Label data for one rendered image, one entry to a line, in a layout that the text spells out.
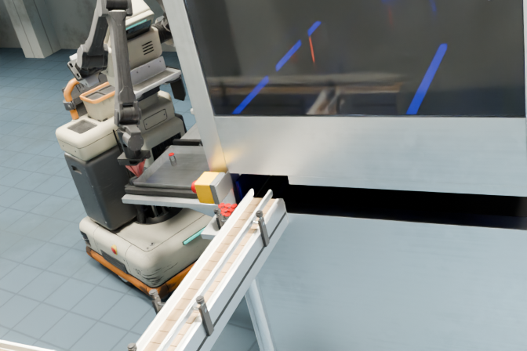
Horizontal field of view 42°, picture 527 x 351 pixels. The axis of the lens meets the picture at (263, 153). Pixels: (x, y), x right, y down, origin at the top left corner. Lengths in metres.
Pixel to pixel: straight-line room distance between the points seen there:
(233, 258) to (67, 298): 1.86
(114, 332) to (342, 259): 1.46
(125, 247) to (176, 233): 0.25
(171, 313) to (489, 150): 0.89
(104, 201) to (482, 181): 1.98
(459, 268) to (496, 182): 0.31
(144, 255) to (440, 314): 1.51
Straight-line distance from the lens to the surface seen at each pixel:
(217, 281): 1.81
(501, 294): 2.07
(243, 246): 1.91
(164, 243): 3.22
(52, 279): 3.81
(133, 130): 2.31
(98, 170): 3.26
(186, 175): 2.43
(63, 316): 3.52
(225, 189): 2.07
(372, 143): 1.85
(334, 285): 2.21
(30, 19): 7.47
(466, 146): 1.80
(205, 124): 2.04
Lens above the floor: 2.02
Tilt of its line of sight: 28 degrees down
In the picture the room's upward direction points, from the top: 13 degrees counter-clockwise
